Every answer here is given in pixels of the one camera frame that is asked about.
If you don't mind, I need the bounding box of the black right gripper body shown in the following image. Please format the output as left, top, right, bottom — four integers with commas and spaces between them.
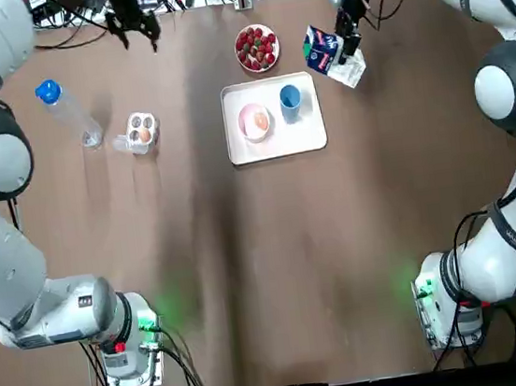
331, 0, 378, 29

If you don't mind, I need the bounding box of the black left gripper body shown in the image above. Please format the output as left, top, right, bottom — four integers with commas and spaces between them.
103, 0, 159, 34

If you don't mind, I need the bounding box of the blue white milk carton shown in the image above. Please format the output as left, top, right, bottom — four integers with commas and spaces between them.
300, 19, 370, 94

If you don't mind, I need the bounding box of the blue cup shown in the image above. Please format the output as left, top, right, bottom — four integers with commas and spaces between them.
277, 82, 306, 126

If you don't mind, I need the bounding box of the clear plastic egg carton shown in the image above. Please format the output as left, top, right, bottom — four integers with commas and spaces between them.
109, 109, 164, 159

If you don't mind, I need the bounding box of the white rectangular tray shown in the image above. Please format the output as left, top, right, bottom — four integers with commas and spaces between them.
218, 69, 331, 167

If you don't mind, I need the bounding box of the pink bowl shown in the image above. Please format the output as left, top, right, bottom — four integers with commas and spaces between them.
236, 100, 276, 145

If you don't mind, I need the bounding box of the clear bottle with blue cap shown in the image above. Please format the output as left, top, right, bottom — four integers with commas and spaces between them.
33, 73, 106, 155

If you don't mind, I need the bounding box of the white plate of strawberries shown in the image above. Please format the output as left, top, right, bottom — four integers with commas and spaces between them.
231, 21, 284, 75

